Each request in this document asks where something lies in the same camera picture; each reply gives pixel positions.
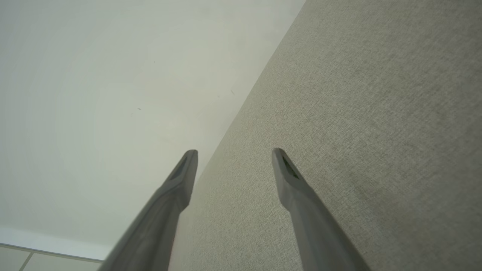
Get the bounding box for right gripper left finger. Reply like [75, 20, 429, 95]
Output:
[99, 150, 198, 271]

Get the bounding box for grey fabric sofa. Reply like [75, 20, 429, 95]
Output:
[168, 0, 482, 271]

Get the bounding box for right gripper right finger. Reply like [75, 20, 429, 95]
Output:
[272, 148, 371, 271]

